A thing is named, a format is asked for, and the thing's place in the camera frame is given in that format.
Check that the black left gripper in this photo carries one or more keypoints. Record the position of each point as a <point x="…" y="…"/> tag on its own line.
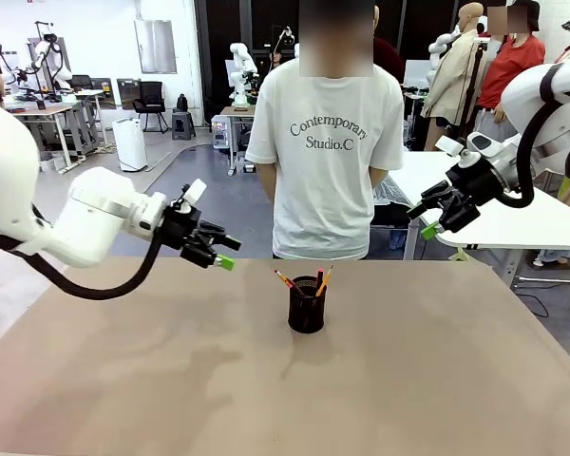
<point x="183" y="230"/>

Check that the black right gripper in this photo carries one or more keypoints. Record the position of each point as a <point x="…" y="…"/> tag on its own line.
<point x="470" y="185"/>

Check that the orange pencil with pink eraser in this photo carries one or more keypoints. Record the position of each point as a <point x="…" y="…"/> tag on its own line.
<point x="280" y="275"/>

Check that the black marker with red cap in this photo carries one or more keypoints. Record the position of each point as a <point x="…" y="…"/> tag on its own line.
<point x="319" y="278"/>

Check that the yellow pencil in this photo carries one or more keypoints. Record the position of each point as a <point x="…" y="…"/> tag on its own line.
<point x="325" y="280"/>

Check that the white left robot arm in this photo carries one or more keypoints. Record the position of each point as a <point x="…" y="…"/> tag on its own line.
<point x="95" y="214"/>

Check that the person's left forearm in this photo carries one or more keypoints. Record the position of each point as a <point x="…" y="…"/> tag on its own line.
<point x="378" y="180"/>

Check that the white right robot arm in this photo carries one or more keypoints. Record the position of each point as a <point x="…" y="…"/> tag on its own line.
<point x="551" y="95"/>

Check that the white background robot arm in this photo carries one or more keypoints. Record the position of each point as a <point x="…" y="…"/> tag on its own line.
<point x="240" y="52"/>

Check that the black mesh pen holder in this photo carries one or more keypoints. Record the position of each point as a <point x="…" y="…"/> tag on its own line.
<point x="308" y="313"/>

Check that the silver crumpled fabric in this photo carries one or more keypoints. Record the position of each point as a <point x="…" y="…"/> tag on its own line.
<point x="392" y="190"/>

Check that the pale green plastic piece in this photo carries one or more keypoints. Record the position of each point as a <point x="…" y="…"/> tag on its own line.
<point x="460" y="255"/>

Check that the white side table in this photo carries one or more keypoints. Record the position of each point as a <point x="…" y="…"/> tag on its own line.
<point x="503" y="228"/>

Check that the grey storage box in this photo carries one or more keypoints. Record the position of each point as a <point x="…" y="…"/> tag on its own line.
<point x="248" y="167"/>

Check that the person in white t-shirt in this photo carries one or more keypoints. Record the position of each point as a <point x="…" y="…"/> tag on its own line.
<point x="328" y="190"/>

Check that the computer case with coloured lights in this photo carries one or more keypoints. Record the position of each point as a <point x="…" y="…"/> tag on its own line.
<point x="221" y="133"/>

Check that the grey plastic stool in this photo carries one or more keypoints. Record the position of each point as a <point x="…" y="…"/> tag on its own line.
<point x="184" y="126"/>

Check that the wooden-top background table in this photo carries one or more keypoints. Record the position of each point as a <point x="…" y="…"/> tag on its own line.
<point x="237" y="111"/>

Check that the white air purifier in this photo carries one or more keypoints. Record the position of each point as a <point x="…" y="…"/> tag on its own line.
<point x="129" y="145"/>

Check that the mannequin in beige coat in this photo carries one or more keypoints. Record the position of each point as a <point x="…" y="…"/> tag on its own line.
<point x="449" y="81"/>

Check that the white board panel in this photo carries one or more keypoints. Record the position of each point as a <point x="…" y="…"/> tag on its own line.
<point x="415" y="73"/>

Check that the black stand beside mannequin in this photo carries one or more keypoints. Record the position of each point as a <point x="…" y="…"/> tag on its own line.
<point x="475" y="76"/>

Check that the black bag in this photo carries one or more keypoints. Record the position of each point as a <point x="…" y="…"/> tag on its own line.
<point x="183" y="103"/>

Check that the mannequin in dark red top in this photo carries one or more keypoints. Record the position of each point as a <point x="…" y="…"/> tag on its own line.
<point x="389" y="57"/>

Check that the black office chair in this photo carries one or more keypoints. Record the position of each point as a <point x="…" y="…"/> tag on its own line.
<point x="150" y="97"/>

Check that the person in red shirt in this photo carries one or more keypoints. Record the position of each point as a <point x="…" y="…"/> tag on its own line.
<point x="508" y="71"/>

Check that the dark framed board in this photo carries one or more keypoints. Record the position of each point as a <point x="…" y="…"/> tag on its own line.
<point x="128" y="95"/>

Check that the dark-clothed person behind robots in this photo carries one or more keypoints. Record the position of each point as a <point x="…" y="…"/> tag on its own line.
<point x="275" y="58"/>

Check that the background work desk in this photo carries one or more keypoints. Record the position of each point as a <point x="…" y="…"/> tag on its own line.
<point x="52" y="111"/>

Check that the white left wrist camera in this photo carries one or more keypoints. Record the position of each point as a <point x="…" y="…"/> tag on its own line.
<point x="197" y="191"/>

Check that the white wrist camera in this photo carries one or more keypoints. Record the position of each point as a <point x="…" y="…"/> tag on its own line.
<point x="484" y="142"/>
<point x="197" y="191"/>

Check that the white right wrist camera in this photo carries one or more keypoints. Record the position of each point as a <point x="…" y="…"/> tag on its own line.
<point x="484" y="142"/>

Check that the grey wall cabinet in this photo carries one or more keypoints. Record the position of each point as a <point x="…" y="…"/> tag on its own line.
<point x="155" y="47"/>

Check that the white background robot with frame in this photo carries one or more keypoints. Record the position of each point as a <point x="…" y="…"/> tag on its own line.
<point x="43" y="52"/>

